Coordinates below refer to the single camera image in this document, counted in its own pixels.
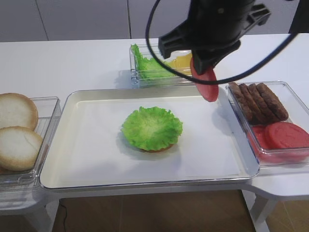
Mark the red tomato slice top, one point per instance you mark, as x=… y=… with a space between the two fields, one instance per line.
x=284 y=135

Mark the brown meat patty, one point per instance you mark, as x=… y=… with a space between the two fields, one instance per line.
x=268 y=116
x=273 y=102
x=257 y=114
x=241 y=100

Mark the white right table leg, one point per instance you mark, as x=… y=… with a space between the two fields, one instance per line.
x=259 y=209

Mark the cream white serving tray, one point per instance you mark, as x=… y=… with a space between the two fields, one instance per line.
x=51 y=176

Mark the white paper tray liner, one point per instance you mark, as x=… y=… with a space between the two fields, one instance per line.
x=99 y=152

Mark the red tomato slice underneath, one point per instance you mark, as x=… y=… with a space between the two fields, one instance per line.
x=259 y=133

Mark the large upright bun half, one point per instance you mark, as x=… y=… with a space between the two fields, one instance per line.
x=17 y=110

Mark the clear patty and tomato container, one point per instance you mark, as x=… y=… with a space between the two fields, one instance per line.
x=298 y=114

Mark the yellow cheese slices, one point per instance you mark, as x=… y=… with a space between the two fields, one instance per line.
x=181 y=64

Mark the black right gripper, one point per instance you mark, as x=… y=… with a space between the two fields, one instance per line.
x=213 y=30

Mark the clear plastic bun container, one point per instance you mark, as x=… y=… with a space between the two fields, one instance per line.
x=49 y=114

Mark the front left bun half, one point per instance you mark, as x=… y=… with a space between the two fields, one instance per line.
x=19 y=148

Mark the clear lettuce and cheese container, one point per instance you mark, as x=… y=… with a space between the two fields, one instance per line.
x=136 y=80

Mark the green lettuce leaf on bun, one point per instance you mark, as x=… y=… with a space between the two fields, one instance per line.
x=152 y=128

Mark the green lettuce in container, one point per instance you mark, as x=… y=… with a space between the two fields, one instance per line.
x=148 y=67

